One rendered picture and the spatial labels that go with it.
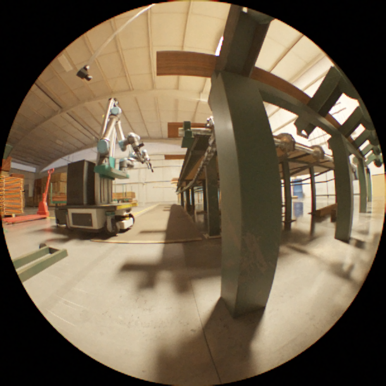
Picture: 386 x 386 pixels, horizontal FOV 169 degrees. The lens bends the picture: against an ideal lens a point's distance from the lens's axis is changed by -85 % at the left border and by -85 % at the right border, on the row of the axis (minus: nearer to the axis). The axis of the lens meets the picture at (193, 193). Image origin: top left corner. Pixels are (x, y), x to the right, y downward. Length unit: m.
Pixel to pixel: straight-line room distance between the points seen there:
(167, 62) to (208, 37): 6.31
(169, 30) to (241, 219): 6.85
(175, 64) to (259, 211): 0.61
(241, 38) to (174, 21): 6.15
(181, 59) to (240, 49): 0.24
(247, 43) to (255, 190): 0.56
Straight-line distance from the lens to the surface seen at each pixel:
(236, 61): 0.62
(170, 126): 0.92
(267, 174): 0.33
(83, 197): 1.62
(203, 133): 0.77
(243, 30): 0.63
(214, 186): 1.17
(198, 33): 6.85
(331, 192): 6.10
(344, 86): 0.99
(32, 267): 0.94
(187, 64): 0.63
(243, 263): 0.33
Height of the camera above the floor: 0.38
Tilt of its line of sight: 1 degrees up
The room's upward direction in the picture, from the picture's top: 3 degrees counter-clockwise
